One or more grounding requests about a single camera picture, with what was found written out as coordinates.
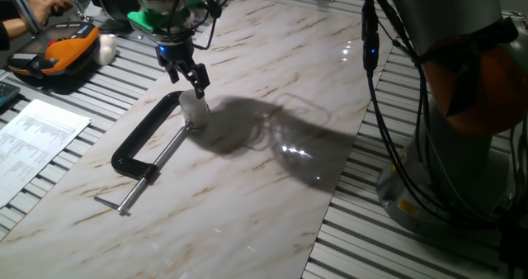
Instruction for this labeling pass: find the white printed paper sheet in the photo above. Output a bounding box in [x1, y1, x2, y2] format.
[0, 98, 92, 209]

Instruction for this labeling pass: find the marble pattern board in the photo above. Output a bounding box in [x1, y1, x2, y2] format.
[0, 0, 391, 279]

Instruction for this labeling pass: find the person hand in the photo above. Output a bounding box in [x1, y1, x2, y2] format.
[25, 0, 74, 24]

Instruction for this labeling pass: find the black round reel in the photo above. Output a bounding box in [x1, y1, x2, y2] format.
[87, 0, 141, 24]

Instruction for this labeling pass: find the black metal C-clamp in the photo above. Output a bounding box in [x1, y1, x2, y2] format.
[93, 90, 210, 217]

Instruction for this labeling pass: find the grey aluminium frame leg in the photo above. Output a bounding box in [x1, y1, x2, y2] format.
[3, 0, 42, 36]

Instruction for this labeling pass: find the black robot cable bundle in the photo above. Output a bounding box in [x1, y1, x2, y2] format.
[361, 0, 500, 230]

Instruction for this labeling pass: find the orange black teach pendant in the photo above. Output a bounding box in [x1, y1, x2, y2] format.
[7, 21, 101, 80]

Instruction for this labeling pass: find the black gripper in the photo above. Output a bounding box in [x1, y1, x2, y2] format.
[154, 38, 211, 100]

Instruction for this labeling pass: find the dark blue cable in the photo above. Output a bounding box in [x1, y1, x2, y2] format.
[167, 0, 255, 51]

